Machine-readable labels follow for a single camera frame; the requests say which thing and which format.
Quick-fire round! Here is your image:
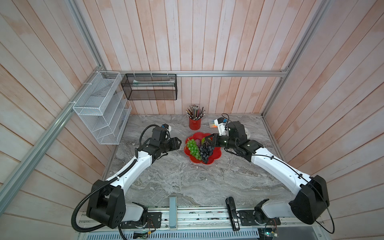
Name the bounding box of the grey blue bar tool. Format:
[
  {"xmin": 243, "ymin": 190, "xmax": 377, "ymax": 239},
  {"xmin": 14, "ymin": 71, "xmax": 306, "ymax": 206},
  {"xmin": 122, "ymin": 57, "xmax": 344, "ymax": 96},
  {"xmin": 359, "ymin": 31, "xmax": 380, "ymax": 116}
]
[{"xmin": 169, "ymin": 196, "xmax": 178, "ymax": 229}]

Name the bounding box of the dark purple grape bunch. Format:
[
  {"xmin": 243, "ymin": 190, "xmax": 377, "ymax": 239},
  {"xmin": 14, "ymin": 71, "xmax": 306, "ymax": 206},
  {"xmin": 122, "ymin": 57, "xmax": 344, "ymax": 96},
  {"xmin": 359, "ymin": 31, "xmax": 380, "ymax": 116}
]
[{"xmin": 200, "ymin": 143, "xmax": 215, "ymax": 164}]

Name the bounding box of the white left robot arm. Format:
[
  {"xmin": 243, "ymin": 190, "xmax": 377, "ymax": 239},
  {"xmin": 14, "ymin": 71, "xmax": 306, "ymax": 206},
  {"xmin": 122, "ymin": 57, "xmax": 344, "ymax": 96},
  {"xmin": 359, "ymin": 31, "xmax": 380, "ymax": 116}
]
[{"xmin": 86, "ymin": 124, "xmax": 182, "ymax": 229}]

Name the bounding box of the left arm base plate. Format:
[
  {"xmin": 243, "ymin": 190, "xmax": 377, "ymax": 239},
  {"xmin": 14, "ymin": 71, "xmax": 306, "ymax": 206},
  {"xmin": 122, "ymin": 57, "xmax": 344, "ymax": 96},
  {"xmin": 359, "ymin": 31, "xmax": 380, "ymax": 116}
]
[{"xmin": 121, "ymin": 212, "xmax": 162, "ymax": 230}]

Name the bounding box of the black stapler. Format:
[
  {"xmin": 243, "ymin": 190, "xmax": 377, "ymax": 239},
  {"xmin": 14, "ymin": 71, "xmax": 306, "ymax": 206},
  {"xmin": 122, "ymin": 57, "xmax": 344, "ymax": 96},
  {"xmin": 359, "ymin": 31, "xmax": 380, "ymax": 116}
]
[{"xmin": 226, "ymin": 197, "xmax": 240, "ymax": 232}]

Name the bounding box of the pencils bundle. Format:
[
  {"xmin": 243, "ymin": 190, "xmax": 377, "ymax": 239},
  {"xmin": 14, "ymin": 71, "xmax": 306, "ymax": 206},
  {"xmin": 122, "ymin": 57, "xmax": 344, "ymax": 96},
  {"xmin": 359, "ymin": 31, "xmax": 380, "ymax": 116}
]
[{"xmin": 186, "ymin": 105, "xmax": 206, "ymax": 121}]

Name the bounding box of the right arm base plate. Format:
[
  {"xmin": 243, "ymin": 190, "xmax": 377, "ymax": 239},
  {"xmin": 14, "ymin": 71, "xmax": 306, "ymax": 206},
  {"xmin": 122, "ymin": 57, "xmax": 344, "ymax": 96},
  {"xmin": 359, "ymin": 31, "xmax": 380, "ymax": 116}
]
[{"xmin": 237, "ymin": 210, "xmax": 281, "ymax": 227}]

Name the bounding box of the aluminium front rail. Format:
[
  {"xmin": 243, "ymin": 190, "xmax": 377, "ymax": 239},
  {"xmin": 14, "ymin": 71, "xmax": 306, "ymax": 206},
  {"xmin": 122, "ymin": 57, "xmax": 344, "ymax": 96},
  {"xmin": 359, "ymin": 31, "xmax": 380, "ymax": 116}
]
[{"xmin": 77, "ymin": 207, "xmax": 320, "ymax": 232}]

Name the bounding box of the white teal alarm clock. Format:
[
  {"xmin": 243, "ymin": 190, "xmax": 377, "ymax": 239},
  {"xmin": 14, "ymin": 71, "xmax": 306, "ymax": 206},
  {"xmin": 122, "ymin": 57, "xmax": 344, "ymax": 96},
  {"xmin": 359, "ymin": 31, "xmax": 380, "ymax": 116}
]
[{"xmin": 245, "ymin": 128, "xmax": 251, "ymax": 139}]

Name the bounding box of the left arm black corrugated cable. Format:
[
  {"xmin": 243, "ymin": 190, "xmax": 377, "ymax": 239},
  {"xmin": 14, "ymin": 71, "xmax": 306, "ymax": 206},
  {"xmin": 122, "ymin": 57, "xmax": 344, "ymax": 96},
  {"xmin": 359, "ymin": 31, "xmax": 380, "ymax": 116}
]
[{"xmin": 70, "ymin": 124, "xmax": 161, "ymax": 240}]

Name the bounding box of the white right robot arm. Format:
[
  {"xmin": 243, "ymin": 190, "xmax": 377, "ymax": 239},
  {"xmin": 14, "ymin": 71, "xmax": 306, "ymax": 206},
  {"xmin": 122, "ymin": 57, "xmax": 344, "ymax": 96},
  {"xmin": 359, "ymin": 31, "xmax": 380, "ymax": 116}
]
[{"xmin": 208, "ymin": 117, "xmax": 330, "ymax": 225}]

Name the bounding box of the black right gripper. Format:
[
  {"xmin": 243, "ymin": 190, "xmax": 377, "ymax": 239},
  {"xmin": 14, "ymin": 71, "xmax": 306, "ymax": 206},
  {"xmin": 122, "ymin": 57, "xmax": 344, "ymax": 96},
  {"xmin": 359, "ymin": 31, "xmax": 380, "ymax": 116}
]
[{"xmin": 204, "ymin": 133, "xmax": 237, "ymax": 150}]

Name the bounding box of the green grape bunch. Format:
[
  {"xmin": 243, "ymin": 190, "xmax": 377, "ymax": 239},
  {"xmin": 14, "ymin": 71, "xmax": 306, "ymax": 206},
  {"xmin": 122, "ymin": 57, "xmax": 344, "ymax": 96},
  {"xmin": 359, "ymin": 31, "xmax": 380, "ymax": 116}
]
[{"xmin": 186, "ymin": 139, "xmax": 202, "ymax": 161}]

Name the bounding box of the white mesh file organizer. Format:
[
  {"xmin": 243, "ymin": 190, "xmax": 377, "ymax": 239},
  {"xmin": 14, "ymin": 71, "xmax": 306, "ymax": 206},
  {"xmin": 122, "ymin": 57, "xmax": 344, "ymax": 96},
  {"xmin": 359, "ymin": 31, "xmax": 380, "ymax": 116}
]
[{"xmin": 73, "ymin": 71, "xmax": 132, "ymax": 145}]

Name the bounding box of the red flower fruit bowl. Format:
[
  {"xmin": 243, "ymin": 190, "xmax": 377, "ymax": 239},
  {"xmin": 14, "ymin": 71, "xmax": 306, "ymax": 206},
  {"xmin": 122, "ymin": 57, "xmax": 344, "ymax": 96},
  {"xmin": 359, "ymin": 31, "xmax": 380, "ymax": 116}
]
[{"xmin": 184, "ymin": 132, "xmax": 222, "ymax": 165}]

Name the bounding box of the black mesh wall basket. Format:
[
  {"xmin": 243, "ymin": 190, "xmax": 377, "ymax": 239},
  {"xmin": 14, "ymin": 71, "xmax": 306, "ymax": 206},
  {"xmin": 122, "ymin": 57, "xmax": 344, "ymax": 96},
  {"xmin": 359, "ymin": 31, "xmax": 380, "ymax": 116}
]
[{"xmin": 121, "ymin": 73, "xmax": 178, "ymax": 101}]

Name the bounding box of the colourful sticky notes pack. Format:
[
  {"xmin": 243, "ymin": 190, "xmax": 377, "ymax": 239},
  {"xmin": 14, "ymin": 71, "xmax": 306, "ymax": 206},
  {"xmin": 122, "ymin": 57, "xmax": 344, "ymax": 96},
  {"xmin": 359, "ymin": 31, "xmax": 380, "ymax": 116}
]
[{"xmin": 209, "ymin": 119, "xmax": 219, "ymax": 128}]

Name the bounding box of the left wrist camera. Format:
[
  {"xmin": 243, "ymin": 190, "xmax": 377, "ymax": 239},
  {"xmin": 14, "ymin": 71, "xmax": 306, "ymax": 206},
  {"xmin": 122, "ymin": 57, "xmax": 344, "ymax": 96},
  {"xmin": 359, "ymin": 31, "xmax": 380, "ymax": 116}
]
[{"xmin": 161, "ymin": 124, "xmax": 172, "ymax": 132}]

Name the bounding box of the red pencil cup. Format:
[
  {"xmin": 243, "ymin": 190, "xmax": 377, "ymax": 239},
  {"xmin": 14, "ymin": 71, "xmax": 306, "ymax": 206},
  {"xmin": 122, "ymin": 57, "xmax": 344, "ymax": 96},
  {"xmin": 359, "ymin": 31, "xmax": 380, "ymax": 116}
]
[{"xmin": 189, "ymin": 119, "xmax": 202, "ymax": 131}]

